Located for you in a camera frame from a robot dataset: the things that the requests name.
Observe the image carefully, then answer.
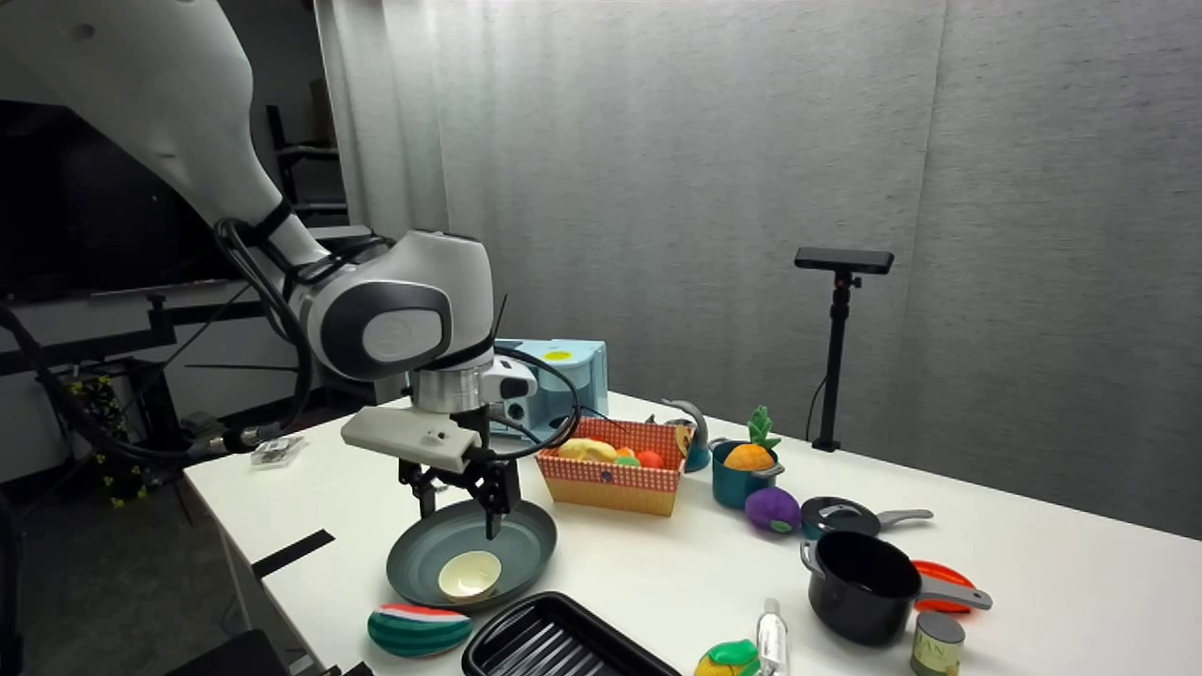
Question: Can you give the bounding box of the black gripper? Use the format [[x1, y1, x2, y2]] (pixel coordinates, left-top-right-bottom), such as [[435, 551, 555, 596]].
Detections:
[[394, 451, 524, 544]]

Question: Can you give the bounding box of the grey round plate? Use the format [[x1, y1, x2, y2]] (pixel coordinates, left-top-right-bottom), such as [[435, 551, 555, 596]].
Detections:
[[382, 498, 560, 611]]

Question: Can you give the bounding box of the orange checkered basket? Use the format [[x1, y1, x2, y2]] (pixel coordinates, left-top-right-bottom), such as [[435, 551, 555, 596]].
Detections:
[[535, 412, 697, 523]]

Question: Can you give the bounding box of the black ribbed tray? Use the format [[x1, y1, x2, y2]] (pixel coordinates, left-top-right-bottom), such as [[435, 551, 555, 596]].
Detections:
[[459, 591, 649, 676]]

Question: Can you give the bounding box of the small cream bowl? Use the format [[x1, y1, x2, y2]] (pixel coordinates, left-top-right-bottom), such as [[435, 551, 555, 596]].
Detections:
[[435, 547, 506, 602]]

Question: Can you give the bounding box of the watermelon slice toy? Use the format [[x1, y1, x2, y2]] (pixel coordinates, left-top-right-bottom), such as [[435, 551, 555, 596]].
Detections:
[[364, 596, 476, 661]]

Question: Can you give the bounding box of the yellow banana toy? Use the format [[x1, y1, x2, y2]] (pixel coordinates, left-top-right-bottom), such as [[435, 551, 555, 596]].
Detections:
[[555, 431, 628, 467]]

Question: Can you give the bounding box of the black flat strip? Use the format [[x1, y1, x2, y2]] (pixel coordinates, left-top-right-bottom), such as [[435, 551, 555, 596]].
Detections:
[[250, 525, 339, 581]]

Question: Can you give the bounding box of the light blue toaster oven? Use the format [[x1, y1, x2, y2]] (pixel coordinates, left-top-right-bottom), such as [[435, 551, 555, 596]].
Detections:
[[496, 334, 617, 436]]

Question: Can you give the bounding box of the small clear plastic bag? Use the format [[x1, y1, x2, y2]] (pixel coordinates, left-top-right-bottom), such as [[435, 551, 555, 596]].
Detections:
[[250, 428, 312, 468]]

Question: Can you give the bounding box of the teal toy kettle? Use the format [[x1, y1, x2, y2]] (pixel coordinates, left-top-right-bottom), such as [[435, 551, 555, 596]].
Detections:
[[648, 398, 716, 478]]

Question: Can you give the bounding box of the round orange toy fruit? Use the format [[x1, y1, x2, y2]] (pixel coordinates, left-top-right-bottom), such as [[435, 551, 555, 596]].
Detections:
[[722, 440, 781, 478]]

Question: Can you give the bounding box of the green leafy toy top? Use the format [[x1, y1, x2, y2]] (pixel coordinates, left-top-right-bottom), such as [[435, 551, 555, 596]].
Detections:
[[746, 403, 781, 453]]

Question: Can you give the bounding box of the yellow green corn toy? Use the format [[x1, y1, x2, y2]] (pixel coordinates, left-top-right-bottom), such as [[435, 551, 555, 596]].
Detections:
[[692, 635, 766, 676]]

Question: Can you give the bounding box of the purple eggplant toy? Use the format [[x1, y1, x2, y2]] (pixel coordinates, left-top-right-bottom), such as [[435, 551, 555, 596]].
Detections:
[[742, 486, 804, 542]]

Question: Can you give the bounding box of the green potted plant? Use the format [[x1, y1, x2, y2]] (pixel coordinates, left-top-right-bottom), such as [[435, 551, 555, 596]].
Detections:
[[59, 362, 163, 511]]

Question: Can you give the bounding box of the dark shelving rack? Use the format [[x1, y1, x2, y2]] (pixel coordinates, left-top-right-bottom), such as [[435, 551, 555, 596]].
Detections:
[[269, 104, 380, 247]]

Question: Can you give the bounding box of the small black frying pan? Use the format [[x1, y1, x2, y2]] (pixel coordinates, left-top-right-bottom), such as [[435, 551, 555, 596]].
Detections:
[[801, 493, 940, 542]]

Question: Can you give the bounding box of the black cooking pot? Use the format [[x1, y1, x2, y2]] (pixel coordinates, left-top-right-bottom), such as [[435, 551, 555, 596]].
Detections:
[[801, 528, 928, 651]]

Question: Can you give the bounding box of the black monitor screen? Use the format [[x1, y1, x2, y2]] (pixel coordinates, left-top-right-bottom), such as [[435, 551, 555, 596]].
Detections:
[[0, 97, 294, 304]]

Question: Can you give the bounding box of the orange toy pan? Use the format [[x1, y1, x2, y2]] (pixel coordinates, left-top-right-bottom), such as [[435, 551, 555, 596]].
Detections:
[[910, 556, 995, 619]]

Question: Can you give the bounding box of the metal tin can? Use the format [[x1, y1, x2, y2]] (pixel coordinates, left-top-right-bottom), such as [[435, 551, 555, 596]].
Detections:
[[910, 610, 968, 676]]

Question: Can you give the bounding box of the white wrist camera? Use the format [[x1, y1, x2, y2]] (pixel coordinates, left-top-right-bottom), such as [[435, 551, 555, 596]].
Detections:
[[339, 405, 485, 478]]

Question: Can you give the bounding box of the large black table bracket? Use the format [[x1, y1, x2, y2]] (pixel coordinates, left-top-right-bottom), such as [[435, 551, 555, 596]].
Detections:
[[167, 629, 294, 676]]

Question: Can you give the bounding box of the black camera stand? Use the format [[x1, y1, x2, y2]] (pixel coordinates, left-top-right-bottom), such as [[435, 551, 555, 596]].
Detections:
[[809, 271, 870, 453]]

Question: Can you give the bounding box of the black camera bar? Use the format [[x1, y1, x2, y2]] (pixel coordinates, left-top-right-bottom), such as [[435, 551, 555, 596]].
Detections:
[[793, 244, 900, 277]]

